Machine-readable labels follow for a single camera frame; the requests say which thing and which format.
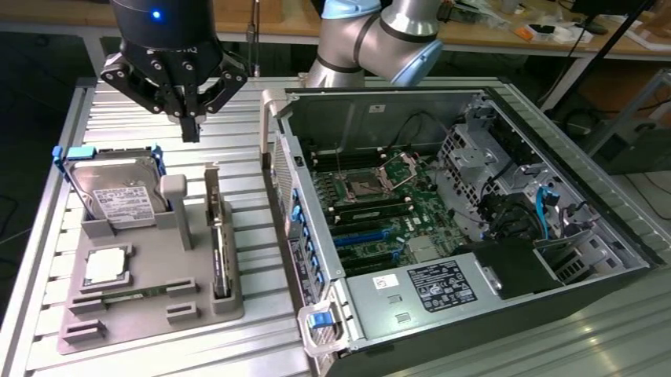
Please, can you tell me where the thin hanging cable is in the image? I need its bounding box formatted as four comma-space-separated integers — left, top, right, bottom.
245, 0, 263, 78

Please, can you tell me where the CPU socket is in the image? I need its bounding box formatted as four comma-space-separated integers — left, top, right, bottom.
339, 172, 390, 202

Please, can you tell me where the grey disk bay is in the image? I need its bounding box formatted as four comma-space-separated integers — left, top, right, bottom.
532, 229, 631, 284

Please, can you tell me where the black plastic shroud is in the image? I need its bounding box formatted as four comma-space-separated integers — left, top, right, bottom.
452, 238, 560, 302

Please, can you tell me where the blue expansion slot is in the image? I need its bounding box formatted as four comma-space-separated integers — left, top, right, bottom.
332, 229, 394, 248

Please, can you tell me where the black wire bundle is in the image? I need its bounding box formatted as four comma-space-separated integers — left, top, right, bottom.
478, 191, 542, 241

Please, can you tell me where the Nvidia graphics card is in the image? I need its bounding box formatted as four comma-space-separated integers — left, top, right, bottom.
203, 162, 235, 300

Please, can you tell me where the open socket cover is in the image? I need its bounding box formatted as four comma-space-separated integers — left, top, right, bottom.
378, 152, 424, 188

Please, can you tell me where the blue disk wire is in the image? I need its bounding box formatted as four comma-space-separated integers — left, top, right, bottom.
532, 185, 558, 241

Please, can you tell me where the black installed RAM stick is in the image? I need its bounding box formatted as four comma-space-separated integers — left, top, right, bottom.
331, 203, 416, 224

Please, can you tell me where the grey power supply unit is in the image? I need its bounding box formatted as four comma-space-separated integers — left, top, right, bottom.
343, 251, 506, 341

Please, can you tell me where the black open PC case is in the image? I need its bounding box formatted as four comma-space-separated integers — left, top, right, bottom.
260, 86, 664, 377

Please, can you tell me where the hard disk in blue carrier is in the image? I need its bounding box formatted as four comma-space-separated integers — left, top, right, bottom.
52, 143, 169, 231

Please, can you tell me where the grey metal frame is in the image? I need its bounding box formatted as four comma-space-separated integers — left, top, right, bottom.
586, 68, 671, 159

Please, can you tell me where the white item on desk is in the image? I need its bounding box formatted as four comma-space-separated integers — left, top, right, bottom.
516, 22, 595, 45

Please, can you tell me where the green RAM stick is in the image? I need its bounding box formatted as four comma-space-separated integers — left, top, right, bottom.
100, 286, 173, 304

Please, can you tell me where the grey parts rack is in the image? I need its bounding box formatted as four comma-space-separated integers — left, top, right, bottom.
56, 174, 247, 356

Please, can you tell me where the green motherboard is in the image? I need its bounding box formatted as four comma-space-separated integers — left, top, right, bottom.
311, 151, 472, 276

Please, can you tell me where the black slanted pole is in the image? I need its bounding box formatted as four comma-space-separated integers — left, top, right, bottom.
538, 0, 658, 112

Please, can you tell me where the perforated metal drive cage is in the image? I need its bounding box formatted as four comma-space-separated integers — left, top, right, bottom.
436, 123, 506, 186

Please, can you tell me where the wooden desk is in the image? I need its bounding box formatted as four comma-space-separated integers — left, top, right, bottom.
0, 0, 671, 64

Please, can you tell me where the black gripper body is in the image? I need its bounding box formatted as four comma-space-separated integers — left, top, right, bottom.
108, 0, 228, 88

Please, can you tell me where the black monitor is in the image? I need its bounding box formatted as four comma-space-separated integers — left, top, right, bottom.
568, 0, 658, 35

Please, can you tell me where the silver CPU chip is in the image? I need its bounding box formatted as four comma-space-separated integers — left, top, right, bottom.
84, 248, 128, 284

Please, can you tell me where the blue case latch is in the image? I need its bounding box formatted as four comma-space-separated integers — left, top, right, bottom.
305, 311, 335, 330

